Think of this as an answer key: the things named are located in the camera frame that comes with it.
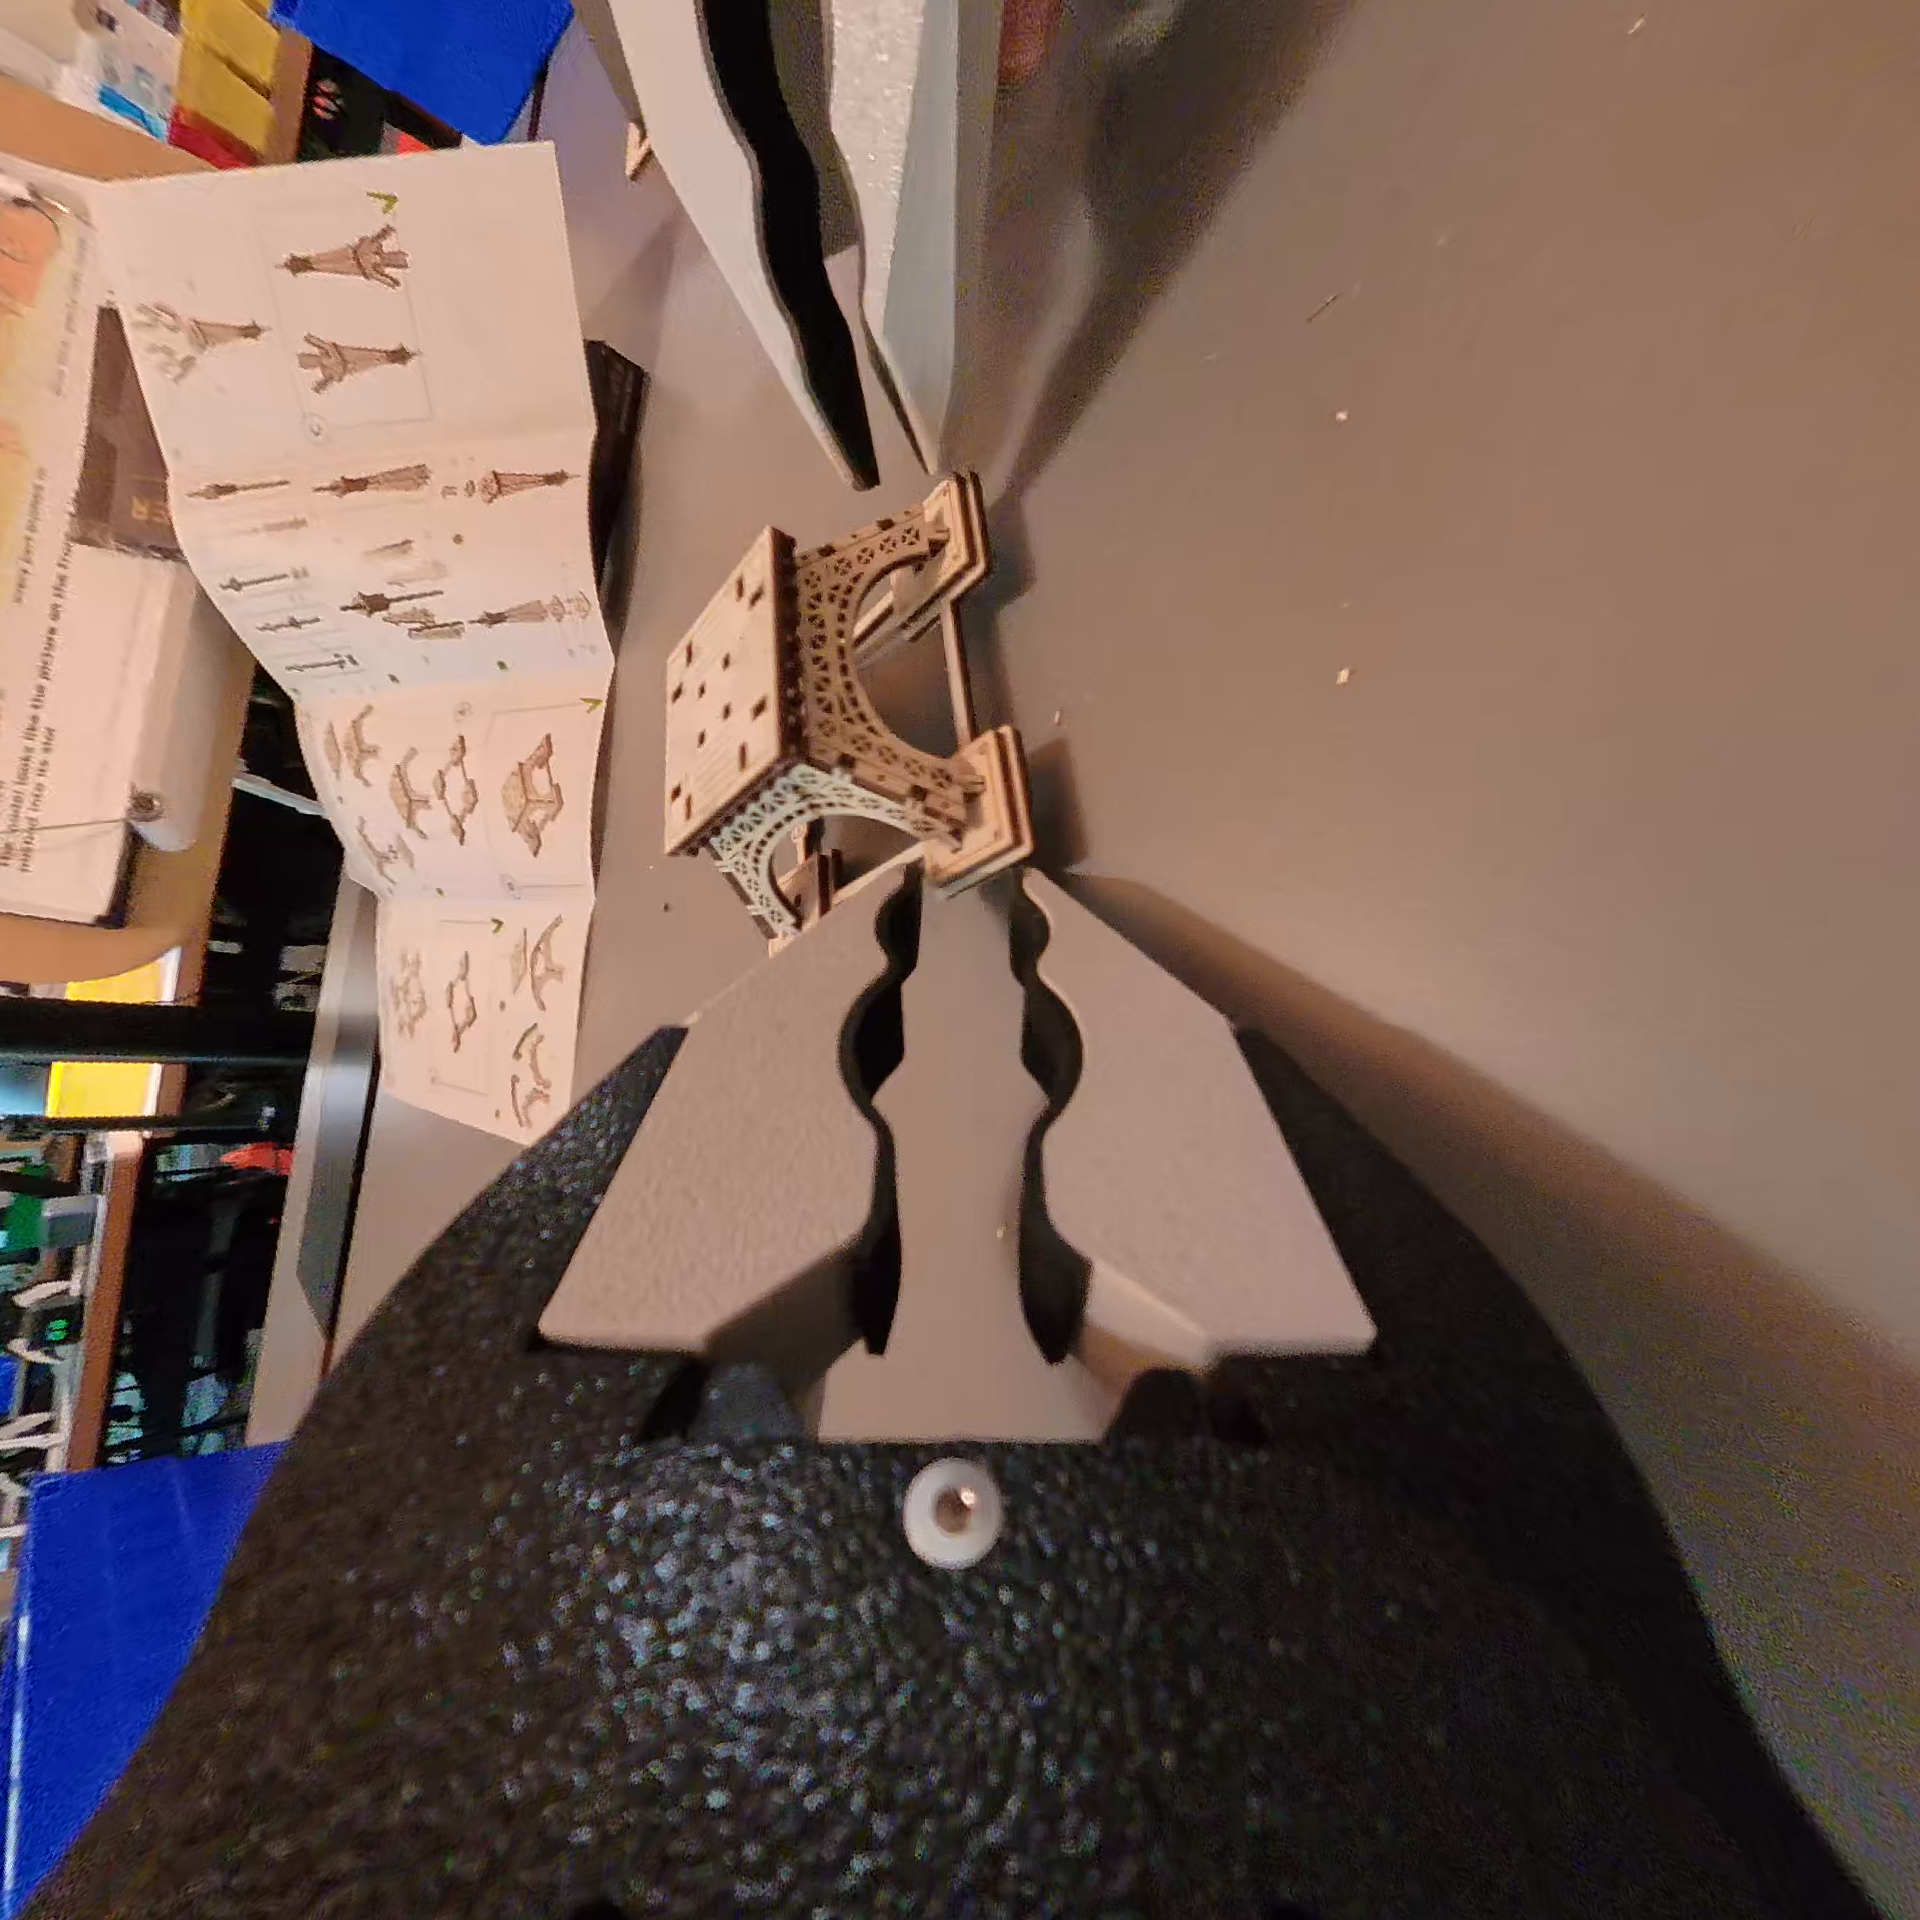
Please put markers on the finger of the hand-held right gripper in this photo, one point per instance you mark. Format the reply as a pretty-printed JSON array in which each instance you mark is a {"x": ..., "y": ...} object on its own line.
[
  {"x": 721, "y": 165},
  {"x": 930, "y": 225}
]

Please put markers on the small wooden frame piece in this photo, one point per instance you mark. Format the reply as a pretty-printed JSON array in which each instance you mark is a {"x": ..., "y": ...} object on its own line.
[{"x": 638, "y": 149}]

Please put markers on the black metal beam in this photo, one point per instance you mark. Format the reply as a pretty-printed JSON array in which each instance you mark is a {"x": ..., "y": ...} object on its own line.
[{"x": 148, "y": 1037}]

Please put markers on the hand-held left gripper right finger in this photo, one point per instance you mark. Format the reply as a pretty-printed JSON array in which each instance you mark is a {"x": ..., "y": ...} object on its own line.
[{"x": 1201, "y": 1185}]

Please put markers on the blue plastic bin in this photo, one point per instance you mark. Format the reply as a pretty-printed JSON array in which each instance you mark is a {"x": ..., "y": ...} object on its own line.
[
  {"x": 106, "y": 1621},
  {"x": 434, "y": 53}
]

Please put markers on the wooden tower model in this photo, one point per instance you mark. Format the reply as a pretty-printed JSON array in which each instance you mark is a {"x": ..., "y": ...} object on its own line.
[{"x": 734, "y": 704}]

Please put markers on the yellow plastic bin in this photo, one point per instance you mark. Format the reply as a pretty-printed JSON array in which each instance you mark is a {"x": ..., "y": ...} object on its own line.
[
  {"x": 224, "y": 60},
  {"x": 106, "y": 1080}
]

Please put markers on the grey desk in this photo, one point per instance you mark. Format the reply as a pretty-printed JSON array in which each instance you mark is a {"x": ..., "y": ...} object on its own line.
[{"x": 1424, "y": 751}]

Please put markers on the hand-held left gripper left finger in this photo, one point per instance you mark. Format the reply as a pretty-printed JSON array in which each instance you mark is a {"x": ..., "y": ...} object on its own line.
[{"x": 704, "y": 1185}]

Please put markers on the folded paper assembly leaflet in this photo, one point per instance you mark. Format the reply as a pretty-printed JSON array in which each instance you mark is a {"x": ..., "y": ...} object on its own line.
[{"x": 434, "y": 570}]

